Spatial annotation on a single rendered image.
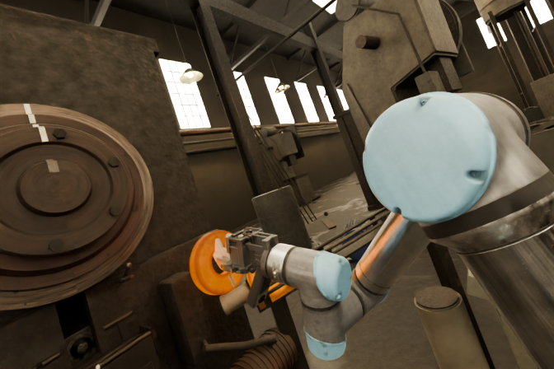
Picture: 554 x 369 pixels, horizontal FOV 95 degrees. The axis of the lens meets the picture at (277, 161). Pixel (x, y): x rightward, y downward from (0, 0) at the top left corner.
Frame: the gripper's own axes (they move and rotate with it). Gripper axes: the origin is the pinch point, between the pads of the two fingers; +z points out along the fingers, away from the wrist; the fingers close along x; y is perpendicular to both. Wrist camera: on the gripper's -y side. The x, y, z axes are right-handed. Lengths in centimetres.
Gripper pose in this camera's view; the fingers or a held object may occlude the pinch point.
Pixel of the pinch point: (217, 254)
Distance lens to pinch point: 72.2
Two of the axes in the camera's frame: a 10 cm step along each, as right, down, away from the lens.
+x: -6.1, 1.3, -7.8
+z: -7.8, 0.5, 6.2
